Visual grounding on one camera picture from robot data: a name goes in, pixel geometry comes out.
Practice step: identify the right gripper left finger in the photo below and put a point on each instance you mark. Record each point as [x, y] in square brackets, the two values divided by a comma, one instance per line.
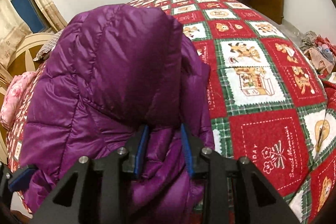
[95, 190]

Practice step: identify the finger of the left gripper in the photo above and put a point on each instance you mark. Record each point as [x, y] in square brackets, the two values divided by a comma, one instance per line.
[20, 179]

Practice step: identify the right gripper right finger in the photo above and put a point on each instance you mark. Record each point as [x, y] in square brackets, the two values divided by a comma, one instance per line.
[235, 191]

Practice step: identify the purple hooded down jacket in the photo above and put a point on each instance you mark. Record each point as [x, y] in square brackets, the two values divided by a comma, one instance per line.
[115, 68]

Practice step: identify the clothes pile on floor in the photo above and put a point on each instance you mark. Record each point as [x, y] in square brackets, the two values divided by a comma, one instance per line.
[319, 51]

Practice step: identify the pink floral folded blanket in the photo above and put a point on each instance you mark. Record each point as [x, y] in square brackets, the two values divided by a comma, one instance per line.
[13, 97]

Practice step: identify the red checkered teddy bedspread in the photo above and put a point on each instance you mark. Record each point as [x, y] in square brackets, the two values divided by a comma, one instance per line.
[265, 100]

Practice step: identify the cream wooden headboard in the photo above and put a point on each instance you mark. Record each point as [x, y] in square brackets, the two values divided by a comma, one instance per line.
[21, 61]

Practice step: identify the striped grey pillow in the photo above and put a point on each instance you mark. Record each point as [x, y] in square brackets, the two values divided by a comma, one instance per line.
[48, 47]

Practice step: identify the beige left curtain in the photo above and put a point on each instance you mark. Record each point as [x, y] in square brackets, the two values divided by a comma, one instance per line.
[13, 31]

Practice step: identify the window with blue pane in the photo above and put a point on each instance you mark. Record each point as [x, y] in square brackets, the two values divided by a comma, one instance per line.
[30, 13]

